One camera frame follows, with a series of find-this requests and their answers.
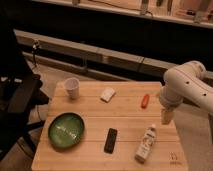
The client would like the black stand on left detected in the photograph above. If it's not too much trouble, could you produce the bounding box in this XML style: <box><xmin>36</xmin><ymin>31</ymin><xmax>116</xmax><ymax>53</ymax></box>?
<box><xmin>0</xmin><ymin>19</ymin><xmax>49</xmax><ymax>161</ymax></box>

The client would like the wooden table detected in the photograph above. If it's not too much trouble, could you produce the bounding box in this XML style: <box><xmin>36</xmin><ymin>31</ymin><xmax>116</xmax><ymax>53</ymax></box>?
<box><xmin>32</xmin><ymin>81</ymin><xmax>188</xmax><ymax>171</ymax></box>

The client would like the green glazed bowl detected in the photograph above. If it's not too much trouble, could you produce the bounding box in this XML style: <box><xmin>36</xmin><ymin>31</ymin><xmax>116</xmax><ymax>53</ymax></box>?
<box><xmin>48</xmin><ymin>112</ymin><xmax>85</xmax><ymax>149</ymax></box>

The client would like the white plastic bottle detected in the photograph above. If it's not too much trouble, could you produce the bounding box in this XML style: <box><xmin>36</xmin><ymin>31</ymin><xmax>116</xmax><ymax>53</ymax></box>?
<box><xmin>135</xmin><ymin>124</ymin><xmax>156</xmax><ymax>163</ymax></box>

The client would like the black rectangular eraser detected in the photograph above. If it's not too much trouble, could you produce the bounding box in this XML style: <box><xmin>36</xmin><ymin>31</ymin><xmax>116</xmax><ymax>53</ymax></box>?
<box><xmin>104</xmin><ymin>128</ymin><xmax>118</xmax><ymax>154</ymax></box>

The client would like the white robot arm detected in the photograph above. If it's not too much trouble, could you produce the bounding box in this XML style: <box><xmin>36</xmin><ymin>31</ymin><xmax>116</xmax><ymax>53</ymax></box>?
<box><xmin>159</xmin><ymin>61</ymin><xmax>213</xmax><ymax>125</ymax></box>

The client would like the small orange red object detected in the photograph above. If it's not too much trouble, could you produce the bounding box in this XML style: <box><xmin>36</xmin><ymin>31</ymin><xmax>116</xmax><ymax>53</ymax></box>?
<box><xmin>141</xmin><ymin>94</ymin><xmax>150</xmax><ymax>109</ymax></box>

